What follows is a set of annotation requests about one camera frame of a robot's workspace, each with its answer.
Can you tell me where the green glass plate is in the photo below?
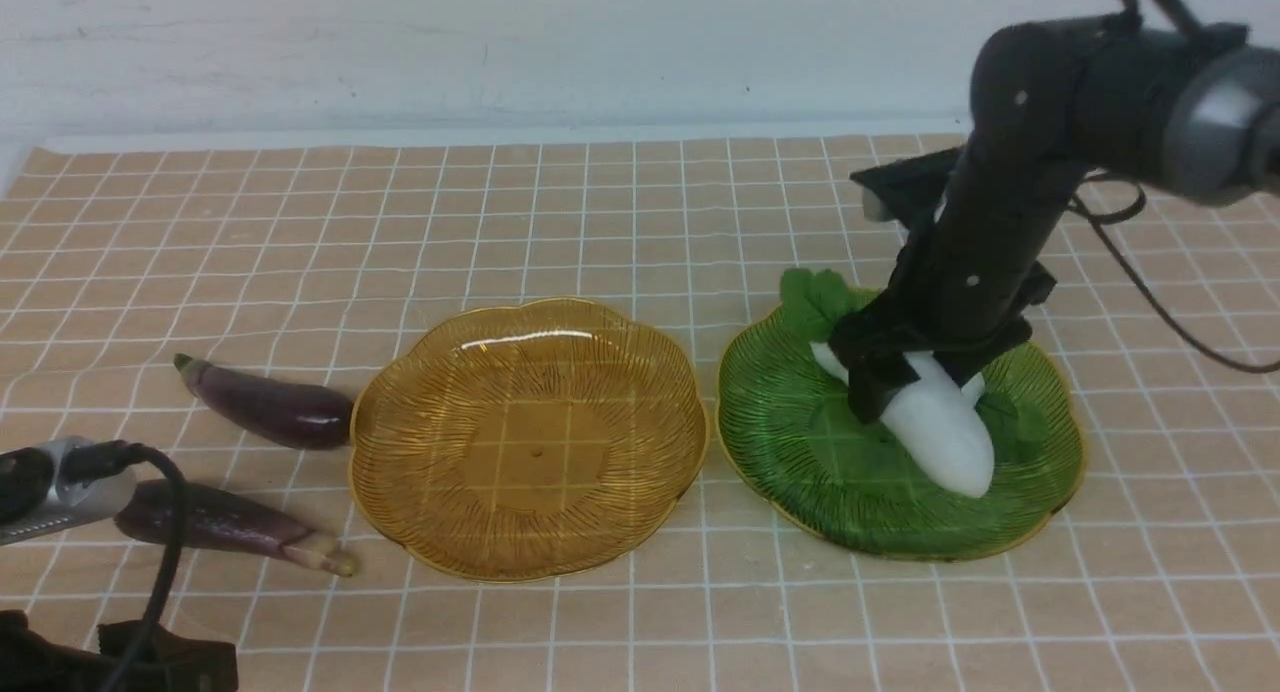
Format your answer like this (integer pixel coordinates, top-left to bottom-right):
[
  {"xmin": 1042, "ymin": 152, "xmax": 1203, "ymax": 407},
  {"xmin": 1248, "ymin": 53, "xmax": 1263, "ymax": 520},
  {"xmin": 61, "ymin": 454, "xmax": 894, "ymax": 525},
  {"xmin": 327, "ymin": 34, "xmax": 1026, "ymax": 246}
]
[{"xmin": 717, "ymin": 269, "xmax": 1089, "ymax": 563}]

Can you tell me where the checked beige tablecloth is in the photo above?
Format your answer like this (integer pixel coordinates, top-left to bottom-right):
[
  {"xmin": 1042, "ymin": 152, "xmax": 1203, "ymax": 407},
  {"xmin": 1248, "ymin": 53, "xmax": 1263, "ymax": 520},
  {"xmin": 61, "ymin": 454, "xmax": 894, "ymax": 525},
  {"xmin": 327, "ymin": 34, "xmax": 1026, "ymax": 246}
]
[{"xmin": 1, "ymin": 136, "xmax": 1279, "ymax": 691}]

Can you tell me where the black camera cable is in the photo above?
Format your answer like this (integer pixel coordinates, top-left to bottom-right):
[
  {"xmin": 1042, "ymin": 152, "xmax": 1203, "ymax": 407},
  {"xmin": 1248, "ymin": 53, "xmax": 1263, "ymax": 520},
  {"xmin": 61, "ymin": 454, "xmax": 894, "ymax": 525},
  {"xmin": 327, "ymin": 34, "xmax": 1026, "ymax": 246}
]
[{"xmin": 61, "ymin": 440, "xmax": 191, "ymax": 692}]

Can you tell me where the amber glass plate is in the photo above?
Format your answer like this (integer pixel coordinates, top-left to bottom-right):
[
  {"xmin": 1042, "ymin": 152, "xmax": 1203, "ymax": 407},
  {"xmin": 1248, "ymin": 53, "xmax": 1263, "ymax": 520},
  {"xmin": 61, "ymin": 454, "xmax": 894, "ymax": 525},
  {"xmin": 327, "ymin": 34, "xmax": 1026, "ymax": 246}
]
[{"xmin": 348, "ymin": 297, "xmax": 710, "ymax": 583}]

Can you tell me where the white radish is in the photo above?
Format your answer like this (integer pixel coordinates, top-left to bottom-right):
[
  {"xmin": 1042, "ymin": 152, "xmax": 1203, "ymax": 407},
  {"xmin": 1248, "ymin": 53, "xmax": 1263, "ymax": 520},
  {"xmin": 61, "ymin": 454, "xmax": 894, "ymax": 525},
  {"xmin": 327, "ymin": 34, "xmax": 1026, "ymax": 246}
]
[
  {"xmin": 881, "ymin": 353, "xmax": 995, "ymax": 499},
  {"xmin": 810, "ymin": 342, "xmax": 986, "ymax": 405}
]

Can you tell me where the white radish front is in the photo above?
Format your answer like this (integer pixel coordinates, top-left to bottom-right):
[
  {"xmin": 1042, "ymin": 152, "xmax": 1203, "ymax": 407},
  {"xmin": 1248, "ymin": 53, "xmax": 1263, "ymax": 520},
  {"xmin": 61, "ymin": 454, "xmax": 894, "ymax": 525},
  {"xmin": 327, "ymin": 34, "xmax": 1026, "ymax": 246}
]
[{"xmin": 881, "ymin": 353, "xmax": 995, "ymax": 499}]

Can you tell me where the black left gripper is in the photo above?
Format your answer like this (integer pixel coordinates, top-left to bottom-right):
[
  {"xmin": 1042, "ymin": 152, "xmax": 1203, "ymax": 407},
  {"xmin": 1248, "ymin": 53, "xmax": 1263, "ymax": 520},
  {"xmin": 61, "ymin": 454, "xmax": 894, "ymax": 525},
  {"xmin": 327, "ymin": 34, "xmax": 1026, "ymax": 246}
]
[{"xmin": 1, "ymin": 610, "xmax": 239, "ymax": 691}]

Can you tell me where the white radish back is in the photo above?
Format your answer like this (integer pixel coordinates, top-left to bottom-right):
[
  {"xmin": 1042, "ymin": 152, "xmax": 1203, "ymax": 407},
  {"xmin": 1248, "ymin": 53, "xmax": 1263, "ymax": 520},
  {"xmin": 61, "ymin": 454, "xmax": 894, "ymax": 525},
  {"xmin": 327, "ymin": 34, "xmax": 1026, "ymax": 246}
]
[{"xmin": 810, "ymin": 342, "xmax": 986, "ymax": 405}]

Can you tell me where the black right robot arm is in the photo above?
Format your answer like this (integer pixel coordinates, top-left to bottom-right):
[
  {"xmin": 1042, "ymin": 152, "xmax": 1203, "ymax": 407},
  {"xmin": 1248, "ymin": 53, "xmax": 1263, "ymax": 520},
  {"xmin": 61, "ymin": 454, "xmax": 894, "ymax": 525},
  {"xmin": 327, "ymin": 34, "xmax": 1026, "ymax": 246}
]
[{"xmin": 829, "ymin": 14, "xmax": 1279, "ymax": 423}]

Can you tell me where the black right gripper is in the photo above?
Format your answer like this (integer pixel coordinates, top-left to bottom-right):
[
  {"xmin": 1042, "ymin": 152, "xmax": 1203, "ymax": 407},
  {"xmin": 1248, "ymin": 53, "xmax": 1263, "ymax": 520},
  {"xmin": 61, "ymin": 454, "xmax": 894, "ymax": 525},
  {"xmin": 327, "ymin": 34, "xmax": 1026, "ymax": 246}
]
[{"xmin": 828, "ymin": 262, "xmax": 1056, "ymax": 426}]

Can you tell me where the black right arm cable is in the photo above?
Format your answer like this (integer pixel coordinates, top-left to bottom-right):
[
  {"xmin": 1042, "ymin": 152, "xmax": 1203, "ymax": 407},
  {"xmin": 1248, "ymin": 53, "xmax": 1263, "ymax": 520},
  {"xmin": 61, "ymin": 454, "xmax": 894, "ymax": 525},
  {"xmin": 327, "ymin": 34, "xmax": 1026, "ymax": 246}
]
[{"xmin": 1066, "ymin": 170, "xmax": 1280, "ymax": 375}]

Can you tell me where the purple eggplant pale tip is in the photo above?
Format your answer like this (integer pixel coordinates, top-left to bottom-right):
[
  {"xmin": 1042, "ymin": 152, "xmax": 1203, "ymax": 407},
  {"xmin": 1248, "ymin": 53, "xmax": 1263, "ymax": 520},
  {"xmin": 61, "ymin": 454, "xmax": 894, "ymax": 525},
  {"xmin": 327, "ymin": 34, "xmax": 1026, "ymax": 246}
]
[{"xmin": 113, "ymin": 478, "xmax": 360, "ymax": 578}]

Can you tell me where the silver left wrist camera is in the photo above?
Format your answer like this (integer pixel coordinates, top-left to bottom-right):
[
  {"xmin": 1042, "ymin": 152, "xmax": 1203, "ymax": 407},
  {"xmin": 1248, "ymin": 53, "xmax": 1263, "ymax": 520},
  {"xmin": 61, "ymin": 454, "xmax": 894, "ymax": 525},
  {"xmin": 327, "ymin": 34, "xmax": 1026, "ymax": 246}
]
[{"xmin": 1, "ymin": 436, "xmax": 138, "ymax": 546}]

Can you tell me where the purple eggplant green stem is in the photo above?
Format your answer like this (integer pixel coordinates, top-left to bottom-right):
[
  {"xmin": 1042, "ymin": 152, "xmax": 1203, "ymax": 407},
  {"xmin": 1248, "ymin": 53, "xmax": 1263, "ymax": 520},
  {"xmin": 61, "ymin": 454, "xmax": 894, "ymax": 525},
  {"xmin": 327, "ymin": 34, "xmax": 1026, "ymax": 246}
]
[{"xmin": 173, "ymin": 353, "xmax": 355, "ymax": 450}]

